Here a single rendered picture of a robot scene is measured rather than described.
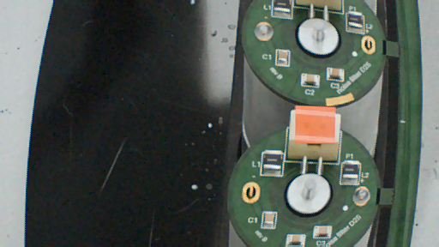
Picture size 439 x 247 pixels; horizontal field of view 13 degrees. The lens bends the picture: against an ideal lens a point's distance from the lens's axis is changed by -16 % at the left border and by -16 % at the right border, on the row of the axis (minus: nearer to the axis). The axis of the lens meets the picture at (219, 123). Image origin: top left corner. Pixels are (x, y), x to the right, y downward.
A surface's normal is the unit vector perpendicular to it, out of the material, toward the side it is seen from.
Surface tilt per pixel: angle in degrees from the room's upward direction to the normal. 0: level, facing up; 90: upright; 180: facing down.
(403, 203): 0
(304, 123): 0
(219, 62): 0
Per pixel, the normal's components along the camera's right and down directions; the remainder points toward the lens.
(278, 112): -0.61, 0.70
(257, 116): -0.84, 0.48
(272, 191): 0.00, -0.47
